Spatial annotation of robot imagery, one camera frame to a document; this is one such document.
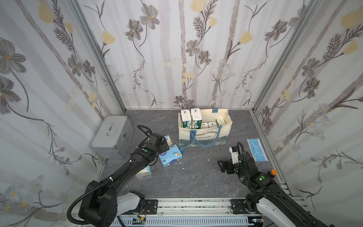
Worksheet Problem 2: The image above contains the elephant tissue pack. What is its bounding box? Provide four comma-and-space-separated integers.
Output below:
136, 166, 152, 178
165, 135, 173, 147
191, 108, 202, 129

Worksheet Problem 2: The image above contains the green barcode tissue pack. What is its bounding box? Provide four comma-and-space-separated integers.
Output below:
181, 109, 192, 129
216, 118, 226, 126

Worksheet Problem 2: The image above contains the cream canvas tote bag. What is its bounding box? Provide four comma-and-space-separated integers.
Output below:
178, 108, 233, 150

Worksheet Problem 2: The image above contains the purple tissue pack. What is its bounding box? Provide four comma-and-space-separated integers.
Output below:
208, 121, 218, 128

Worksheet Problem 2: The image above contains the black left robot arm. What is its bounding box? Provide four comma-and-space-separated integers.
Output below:
66, 125, 169, 227

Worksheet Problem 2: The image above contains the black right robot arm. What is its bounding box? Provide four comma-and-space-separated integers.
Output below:
217, 142, 327, 227

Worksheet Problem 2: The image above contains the blue face mask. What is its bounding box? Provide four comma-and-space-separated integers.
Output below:
247, 139, 268, 162

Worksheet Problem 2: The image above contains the grey metal box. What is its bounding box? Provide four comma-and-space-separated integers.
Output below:
90, 115, 134, 159

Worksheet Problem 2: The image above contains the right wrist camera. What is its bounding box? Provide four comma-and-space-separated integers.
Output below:
229, 146, 240, 164

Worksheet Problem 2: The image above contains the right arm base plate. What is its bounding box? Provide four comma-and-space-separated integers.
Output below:
230, 199, 256, 215

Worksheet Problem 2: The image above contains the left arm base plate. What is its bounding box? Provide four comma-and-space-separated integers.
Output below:
135, 199, 158, 215

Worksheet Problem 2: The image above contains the aluminium mounting rail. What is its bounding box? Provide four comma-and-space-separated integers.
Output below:
76, 197, 311, 218

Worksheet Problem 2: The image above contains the white slotted cable duct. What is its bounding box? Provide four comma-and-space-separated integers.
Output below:
111, 217, 254, 227

